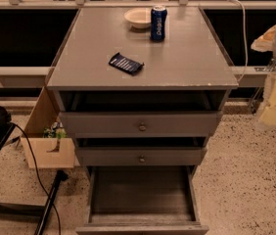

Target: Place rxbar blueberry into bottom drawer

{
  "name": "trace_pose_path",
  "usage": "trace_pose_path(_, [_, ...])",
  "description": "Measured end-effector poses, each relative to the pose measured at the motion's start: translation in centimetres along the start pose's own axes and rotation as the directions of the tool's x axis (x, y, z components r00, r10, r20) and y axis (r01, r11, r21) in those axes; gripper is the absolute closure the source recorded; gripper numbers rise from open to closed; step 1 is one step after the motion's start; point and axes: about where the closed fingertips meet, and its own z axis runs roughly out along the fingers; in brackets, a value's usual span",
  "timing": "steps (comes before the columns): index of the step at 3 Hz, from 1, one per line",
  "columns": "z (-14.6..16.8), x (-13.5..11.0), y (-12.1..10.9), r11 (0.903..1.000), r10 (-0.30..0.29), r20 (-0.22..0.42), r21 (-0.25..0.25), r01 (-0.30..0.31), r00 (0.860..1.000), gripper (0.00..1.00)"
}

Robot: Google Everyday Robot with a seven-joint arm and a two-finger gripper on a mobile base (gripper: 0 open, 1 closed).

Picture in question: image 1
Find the blue pepsi can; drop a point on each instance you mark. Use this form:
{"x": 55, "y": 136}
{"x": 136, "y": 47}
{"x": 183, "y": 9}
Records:
{"x": 158, "y": 18}

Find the grey middle drawer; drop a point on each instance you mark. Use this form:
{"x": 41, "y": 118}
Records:
{"x": 140, "y": 156}

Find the green items in crate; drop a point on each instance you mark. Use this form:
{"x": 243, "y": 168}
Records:
{"x": 56, "y": 130}

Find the white bowl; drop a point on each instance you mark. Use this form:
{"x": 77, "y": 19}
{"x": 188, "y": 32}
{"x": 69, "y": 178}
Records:
{"x": 139, "y": 17}

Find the grey drawer cabinet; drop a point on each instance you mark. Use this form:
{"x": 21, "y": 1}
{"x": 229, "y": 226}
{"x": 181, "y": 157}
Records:
{"x": 184, "y": 73}

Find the grey top drawer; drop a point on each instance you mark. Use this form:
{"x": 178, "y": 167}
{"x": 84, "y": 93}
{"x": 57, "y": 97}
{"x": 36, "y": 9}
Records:
{"x": 121, "y": 124}

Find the grey bottom drawer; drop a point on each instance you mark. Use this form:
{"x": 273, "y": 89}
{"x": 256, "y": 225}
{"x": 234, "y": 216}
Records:
{"x": 142, "y": 200}

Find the wooden crate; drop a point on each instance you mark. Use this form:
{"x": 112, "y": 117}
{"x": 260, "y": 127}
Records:
{"x": 42, "y": 151}

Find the black stand leg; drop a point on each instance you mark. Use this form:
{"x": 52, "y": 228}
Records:
{"x": 51, "y": 196}

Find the blue rxbar blueberry wrapper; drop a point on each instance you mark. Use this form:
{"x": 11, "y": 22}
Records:
{"x": 125, "y": 64}

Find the grey drawer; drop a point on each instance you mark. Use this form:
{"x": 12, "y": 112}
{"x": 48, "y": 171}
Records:
{"x": 121, "y": 124}
{"x": 140, "y": 156}
{"x": 142, "y": 200}

